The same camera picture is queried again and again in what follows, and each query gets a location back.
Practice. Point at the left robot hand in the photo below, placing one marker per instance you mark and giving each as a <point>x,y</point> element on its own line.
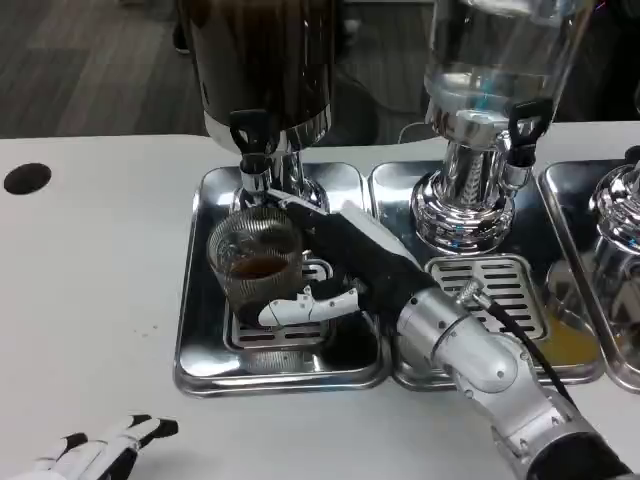
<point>95,457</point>

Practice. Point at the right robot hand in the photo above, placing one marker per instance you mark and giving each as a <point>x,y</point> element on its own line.
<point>370,260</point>

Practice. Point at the clear ribbed glass cup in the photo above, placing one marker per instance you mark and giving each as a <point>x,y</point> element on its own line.
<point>250,255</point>

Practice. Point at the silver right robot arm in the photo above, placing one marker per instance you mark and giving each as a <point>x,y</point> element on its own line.
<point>480,360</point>

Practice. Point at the steel tray under water dispenser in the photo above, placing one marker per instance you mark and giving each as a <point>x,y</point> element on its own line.
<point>395,200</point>

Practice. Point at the drip grid of dark dispenser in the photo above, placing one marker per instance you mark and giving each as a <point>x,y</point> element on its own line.
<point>280,336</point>

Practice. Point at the drip grid of water dispenser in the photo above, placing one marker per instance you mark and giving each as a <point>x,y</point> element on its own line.
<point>505,280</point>

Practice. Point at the steel tray under dark dispenser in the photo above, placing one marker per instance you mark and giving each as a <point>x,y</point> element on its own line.
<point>200,350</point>

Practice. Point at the black tap of dark dispenser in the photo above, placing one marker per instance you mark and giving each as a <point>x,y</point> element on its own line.
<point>247,130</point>

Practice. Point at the steel tray with orange spill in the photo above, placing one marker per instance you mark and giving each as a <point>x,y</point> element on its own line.
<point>565,200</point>

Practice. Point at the black tap of water dispenser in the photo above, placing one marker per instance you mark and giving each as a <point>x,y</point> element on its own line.
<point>527,125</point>

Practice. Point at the dark drink dispenser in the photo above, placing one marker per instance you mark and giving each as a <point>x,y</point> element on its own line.
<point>260,55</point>

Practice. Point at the clear water drink dispenser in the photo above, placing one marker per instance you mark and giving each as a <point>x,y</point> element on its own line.
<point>495,45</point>

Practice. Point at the chrome dispenser base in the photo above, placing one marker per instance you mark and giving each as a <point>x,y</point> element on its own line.
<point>617,205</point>

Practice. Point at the black round counter grommet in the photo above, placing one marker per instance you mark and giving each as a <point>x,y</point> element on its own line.
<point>27,177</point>

